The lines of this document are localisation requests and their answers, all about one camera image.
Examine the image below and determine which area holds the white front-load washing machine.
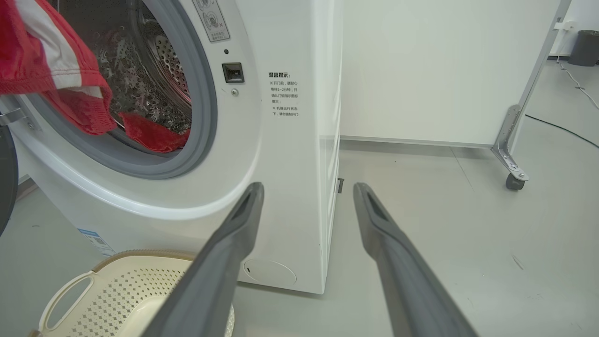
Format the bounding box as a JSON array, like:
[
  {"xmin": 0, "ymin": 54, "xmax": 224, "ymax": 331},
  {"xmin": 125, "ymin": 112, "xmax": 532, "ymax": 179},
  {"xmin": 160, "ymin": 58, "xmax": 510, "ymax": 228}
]
[{"xmin": 0, "ymin": 0, "xmax": 344, "ymax": 295}]

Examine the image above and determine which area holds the grey floor cable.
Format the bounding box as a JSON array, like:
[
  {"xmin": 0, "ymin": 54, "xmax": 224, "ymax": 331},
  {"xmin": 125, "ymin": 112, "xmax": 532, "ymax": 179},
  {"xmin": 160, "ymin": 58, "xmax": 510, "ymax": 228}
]
[{"xmin": 556, "ymin": 57, "xmax": 599, "ymax": 111}]

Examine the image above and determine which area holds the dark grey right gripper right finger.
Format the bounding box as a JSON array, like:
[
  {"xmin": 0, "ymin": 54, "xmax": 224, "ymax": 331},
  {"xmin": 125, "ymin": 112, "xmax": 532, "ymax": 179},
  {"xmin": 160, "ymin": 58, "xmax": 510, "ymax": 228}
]
[{"xmin": 352, "ymin": 182, "xmax": 478, "ymax": 337}]

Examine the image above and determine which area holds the black round glass washer door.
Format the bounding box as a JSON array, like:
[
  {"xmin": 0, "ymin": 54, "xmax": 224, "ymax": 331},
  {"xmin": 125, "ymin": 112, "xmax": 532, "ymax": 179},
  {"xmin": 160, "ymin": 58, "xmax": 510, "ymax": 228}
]
[{"xmin": 0, "ymin": 124, "xmax": 19, "ymax": 237}]

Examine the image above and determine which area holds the dark grey trash bin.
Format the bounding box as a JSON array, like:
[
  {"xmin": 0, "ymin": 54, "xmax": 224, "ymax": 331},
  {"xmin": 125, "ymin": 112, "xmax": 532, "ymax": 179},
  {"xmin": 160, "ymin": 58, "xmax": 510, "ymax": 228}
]
[{"xmin": 568, "ymin": 30, "xmax": 599, "ymax": 66}]

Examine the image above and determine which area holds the metal partition leg with caster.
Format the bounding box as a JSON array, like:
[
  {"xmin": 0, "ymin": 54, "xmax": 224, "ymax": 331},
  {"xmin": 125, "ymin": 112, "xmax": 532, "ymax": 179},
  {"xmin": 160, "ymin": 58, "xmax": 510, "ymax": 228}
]
[{"xmin": 491, "ymin": 104, "xmax": 530, "ymax": 190}]

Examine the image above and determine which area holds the black floor cable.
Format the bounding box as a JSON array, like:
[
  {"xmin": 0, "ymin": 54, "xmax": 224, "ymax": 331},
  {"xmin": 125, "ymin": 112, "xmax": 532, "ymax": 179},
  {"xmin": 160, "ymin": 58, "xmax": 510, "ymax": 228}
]
[{"xmin": 525, "ymin": 114, "xmax": 599, "ymax": 149}]

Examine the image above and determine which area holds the white rolling partition panel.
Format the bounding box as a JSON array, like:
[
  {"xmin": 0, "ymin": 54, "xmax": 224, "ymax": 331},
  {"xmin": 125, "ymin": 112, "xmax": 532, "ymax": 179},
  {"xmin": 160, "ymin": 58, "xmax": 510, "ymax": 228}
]
[{"xmin": 342, "ymin": 0, "xmax": 571, "ymax": 149}]

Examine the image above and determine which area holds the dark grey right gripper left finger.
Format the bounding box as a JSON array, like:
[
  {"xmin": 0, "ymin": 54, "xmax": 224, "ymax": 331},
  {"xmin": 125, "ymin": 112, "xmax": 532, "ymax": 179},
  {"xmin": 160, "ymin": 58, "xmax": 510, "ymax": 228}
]
[{"xmin": 143, "ymin": 182, "xmax": 265, "ymax": 337}]

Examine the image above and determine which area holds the cream perforated laundry basket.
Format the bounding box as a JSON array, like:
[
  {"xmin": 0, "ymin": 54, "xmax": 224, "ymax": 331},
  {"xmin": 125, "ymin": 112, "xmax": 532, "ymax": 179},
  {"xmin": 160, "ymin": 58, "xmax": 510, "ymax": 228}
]
[{"xmin": 30, "ymin": 249, "xmax": 234, "ymax": 337}]

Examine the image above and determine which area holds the red and white garment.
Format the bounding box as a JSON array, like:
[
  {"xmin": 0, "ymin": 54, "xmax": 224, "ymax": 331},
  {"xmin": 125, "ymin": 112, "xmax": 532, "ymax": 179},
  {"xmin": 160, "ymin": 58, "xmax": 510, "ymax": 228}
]
[{"xmin": 0, "ymin": 0, "xmax": 191, "ymax": 153}]

